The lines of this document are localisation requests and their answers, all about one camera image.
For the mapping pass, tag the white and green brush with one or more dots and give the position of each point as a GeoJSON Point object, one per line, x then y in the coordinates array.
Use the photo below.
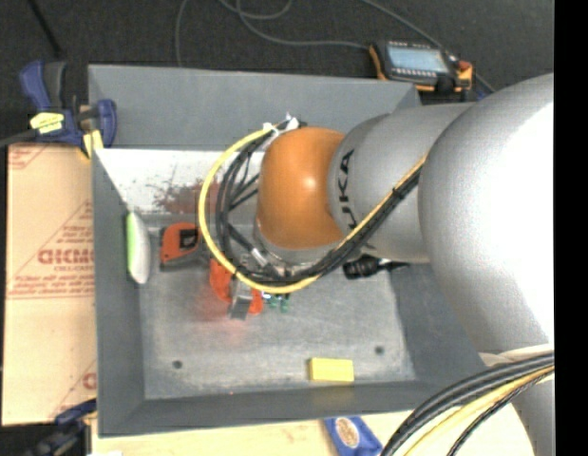
{"type": "Point", "coordinates": [139, 250]}

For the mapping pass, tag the yellow sponge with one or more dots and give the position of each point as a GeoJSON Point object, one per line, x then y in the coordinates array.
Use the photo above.
{"type": "Point", "coordinates": [331, 369]}

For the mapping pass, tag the orange plastic object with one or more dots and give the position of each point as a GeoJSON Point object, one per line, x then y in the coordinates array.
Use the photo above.
{"type": "Point", "coordinates": [220, 283]}

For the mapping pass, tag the black cylinder on white bracket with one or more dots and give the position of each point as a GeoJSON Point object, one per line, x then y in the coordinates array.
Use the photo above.
{"type": "Point", "coordinates": [362, 268]}

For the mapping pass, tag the brown cardboard board red print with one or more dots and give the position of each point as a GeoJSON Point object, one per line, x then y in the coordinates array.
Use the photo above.
{"type": "Point", "coordinates": [42, 330]}

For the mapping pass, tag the grey metal bin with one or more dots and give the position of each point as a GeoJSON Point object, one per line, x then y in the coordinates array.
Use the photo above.
{"type": "Point", "coordinates": [274, 345]}

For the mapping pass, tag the orange and black tape measure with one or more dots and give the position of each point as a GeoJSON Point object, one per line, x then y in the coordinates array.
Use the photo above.
{"type": "Point", "coordinates": [178, 245]}

